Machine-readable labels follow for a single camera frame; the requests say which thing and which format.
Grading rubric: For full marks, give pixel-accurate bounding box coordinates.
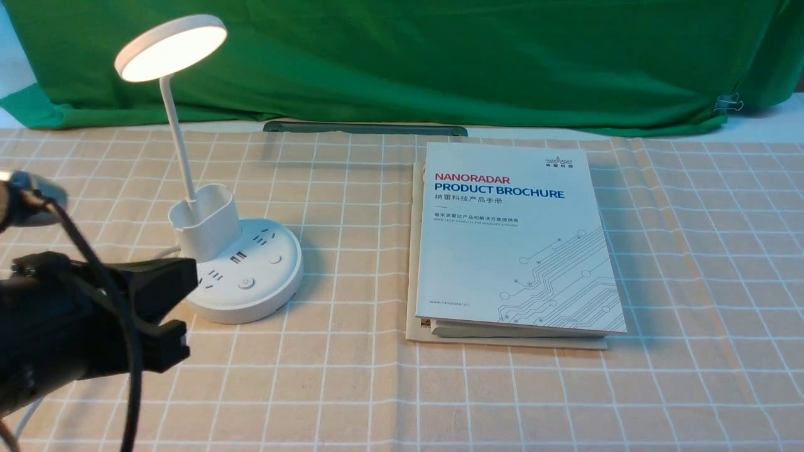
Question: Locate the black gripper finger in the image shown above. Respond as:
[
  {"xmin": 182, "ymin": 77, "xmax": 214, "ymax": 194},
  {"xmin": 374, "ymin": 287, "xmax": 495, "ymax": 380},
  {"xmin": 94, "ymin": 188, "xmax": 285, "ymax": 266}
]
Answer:
[{"xmin": 104, "ymin": 257, "xmax": 198, "ymax": 326}]

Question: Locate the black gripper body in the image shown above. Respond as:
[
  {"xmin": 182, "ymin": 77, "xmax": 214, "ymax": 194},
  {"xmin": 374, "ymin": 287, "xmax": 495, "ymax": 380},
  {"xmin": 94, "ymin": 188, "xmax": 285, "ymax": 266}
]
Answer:
[{"xmin": 1, "ymin": 251, "xmax": 131, "ymax": 416}]

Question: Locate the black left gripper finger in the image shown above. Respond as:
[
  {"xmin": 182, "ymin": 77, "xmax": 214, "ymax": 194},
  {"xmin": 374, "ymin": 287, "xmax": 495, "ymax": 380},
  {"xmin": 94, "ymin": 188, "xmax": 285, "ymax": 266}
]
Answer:
[{"xmin": 133, "ymin": 320, "xmax": 190, "ymax": 373}]

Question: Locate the white desk lamp with sockets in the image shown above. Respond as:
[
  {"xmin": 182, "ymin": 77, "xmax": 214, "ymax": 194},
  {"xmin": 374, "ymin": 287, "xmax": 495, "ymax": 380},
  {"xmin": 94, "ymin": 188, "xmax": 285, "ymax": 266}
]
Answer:
[{"xmin": 114, "ymin": 14, "xmax": 303, "ymax": 325}]

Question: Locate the beige booklet under brochure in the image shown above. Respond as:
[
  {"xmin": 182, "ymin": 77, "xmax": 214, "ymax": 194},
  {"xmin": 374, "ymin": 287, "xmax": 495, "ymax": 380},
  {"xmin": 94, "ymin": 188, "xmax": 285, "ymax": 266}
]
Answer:
[{"xmin": 405, "ymin": 162, "xmax": 608, "ymax": 351}]

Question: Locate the dark metal bar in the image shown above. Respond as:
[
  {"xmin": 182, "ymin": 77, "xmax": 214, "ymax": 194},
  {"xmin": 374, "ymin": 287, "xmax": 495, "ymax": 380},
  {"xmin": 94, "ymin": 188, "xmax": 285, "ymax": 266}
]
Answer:
[{"xmin": 263, "ymin": 121, "xmax": 469, "ymax": 137}]

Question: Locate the white Nanoradar product brochure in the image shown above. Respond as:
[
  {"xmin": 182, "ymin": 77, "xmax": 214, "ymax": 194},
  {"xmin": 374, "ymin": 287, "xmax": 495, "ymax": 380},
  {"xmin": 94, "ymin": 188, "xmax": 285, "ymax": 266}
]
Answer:
[{"xmin": 415, "ymin": 143, "xmax": 627, "ymax": 338}]

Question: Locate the beige checkered tablecloth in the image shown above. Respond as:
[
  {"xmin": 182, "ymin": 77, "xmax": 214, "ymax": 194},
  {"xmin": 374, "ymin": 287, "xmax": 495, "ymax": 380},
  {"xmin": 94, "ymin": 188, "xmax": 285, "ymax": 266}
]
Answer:
[{"xmin": 0, "ymin": 129, "xmax": 804, "ymax": 452}]

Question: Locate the green backdrop cloth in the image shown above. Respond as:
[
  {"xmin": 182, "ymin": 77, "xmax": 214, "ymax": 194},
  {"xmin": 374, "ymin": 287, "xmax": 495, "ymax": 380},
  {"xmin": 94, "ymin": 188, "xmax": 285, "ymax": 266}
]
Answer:
[{"xmin": 2, "ymin": 1, "xmax": 803, "ymax": 137}]

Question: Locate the metal binder clip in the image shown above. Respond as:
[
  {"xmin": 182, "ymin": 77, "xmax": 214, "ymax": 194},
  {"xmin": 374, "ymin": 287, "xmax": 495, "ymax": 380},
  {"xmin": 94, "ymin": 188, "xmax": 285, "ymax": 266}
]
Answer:
[{"xmin": 712, "ymin": 94, "xmax": 744, "ymax": 116}]

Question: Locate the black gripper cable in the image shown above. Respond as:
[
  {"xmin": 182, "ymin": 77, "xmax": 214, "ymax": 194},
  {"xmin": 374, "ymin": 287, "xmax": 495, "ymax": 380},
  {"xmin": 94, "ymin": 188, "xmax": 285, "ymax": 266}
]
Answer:
[{"xmin": 0, "ymin": 188, "xmax": 144, "ymax": 452}]

